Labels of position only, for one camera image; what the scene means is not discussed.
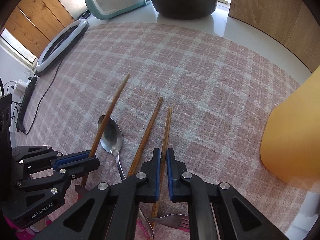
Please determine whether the wooden chopstick red tip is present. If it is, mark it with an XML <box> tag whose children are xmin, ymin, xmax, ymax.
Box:
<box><xmin>89</xmin><ymin>74</ymin><xmax>130</xmax><ymax>181</ymax></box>
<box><xmin>151</xmin><ymin>107</ymin><xmax>172</xmax><ymax>218</ymax></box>
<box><xmin>127</xmin><ymin>97</ymin><xmax>163</xmax><ymax>177</ymax></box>

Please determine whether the metal fork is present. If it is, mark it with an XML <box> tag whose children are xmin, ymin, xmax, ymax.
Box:
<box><xmin>148</xmin><ymin>214</ymin><xmax>189</xmax><ymax>231</ymax></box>

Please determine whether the metal spoon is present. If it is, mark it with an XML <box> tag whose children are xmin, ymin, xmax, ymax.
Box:
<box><xmin>100</xmin><ymin>118</ymin><xmax>126</xmax><ymax>181</ymax></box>

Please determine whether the hand in pink sleeve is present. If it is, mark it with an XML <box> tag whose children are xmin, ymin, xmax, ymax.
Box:
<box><xmin>4</xmin><ymin>217</ymin><xmax>52</xmax><ymax>239</ymax></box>

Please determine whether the pink plaid table cloth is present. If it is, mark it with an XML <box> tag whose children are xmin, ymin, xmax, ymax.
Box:
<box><xmin>16</xmin><ymin>23</ymin><xmax>306</xmax><ymax>232</ymax></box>

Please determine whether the yellow plastic utensil container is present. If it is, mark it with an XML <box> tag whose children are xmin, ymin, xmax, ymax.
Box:
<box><xmin>260</xmin><ymin>69</ymin><xmax>320</xmax><ymax>193</ymax></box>

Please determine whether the pine plank board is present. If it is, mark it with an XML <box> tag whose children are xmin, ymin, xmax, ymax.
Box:
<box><xmin>4</xmin><ymin>0</ymin><xmax>74</xmax><ymax>57</ymax></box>

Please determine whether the large light wooden board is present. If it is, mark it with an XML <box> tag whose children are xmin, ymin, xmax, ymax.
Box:
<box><xmin>229</xmin><ymin>0</ymin><xmax>319</xmax><ymax>72</ymax></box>

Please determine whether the black ring light cable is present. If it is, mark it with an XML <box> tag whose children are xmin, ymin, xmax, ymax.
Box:
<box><xmin>16</xmin><ymin>62</ymin><xmax>63</xmax><ymax>135</ymax></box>

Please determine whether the white ring light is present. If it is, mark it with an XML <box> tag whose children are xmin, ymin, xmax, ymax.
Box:
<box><xmin>35</xmin><ymin>18</ymin><xmax>89</xmax><ymax>76</ymax></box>

